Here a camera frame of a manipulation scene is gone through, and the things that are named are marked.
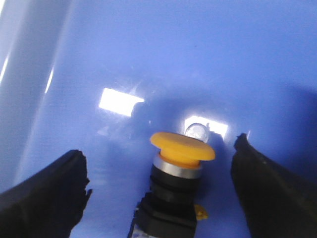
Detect blue plastic tray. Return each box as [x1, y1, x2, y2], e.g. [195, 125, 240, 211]
[0, 0, 317, 238]

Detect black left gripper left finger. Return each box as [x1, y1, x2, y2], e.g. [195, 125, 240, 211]
[0, 150, 92, 238]

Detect yellow push button switch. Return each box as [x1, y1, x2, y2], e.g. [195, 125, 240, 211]
[128, 132, 215, 238]

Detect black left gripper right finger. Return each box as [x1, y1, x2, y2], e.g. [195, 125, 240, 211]
[230, 133, 317, 238]

